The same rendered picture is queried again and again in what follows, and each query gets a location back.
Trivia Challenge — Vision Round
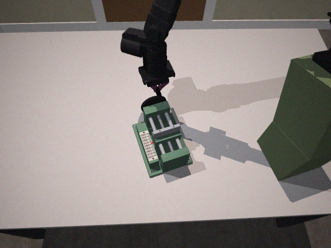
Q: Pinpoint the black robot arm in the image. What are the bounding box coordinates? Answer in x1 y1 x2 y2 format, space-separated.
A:
121 0 331 74

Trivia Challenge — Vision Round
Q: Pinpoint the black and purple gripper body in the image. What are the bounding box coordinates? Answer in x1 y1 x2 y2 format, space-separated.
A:
138 60 175 87

